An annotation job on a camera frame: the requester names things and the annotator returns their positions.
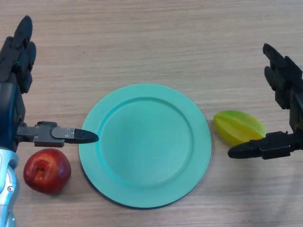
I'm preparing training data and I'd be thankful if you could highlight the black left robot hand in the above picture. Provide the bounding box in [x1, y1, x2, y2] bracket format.
[0, 15, 99, 152]

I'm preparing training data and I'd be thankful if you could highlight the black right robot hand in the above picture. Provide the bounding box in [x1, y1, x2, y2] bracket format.
[227, 43, 303, 160]

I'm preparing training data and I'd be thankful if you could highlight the yellow starfruit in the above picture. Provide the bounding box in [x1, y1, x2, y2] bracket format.
[214, 110, 267, 146]

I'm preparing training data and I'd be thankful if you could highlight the green round plate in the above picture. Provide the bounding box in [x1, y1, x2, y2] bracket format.
[78, 83, 212, 210]

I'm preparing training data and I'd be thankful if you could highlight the red apple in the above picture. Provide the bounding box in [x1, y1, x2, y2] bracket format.
[23, 148, 72, 195]

